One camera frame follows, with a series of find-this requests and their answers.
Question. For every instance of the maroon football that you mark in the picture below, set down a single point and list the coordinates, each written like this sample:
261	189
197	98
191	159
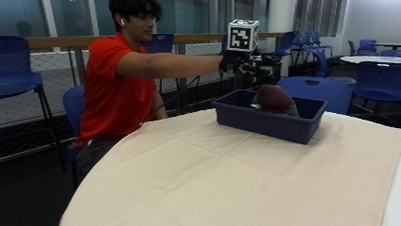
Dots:
273	97

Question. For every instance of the white marker cube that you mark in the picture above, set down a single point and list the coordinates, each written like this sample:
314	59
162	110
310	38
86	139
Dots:
242	35

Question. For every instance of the blue chair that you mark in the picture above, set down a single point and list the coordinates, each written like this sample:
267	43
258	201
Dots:
299	42
366	46
317	91
391	53
377	81
73	106
20	69
159	43

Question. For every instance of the dark blue plastic bin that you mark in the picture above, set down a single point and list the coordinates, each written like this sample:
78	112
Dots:
266	122

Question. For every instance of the white round table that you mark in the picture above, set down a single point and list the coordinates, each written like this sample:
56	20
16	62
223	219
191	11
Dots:
369	59

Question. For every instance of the beige tablecloth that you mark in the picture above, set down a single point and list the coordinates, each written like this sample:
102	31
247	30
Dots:
233	175

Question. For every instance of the white earbud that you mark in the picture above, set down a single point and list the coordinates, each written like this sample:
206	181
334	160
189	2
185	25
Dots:
121	21

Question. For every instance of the the person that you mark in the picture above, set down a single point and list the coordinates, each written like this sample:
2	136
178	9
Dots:
111	91

